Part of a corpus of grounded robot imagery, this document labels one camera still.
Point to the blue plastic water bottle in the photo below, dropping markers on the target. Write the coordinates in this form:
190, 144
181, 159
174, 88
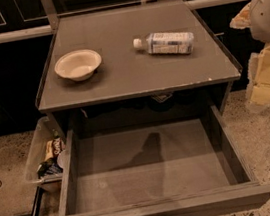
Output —
166, 43

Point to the clear plastic storage bin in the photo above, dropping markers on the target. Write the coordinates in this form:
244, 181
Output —
43, 132

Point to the open grey top drawer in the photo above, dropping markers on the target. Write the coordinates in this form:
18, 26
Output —
189, 167

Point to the snack bag in bin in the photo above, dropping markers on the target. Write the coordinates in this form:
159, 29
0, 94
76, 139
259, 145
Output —
50, 166

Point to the grey cabinet with drawer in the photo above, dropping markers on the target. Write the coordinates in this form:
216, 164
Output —
126, 73

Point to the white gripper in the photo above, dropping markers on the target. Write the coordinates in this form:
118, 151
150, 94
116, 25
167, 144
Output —
267, 15

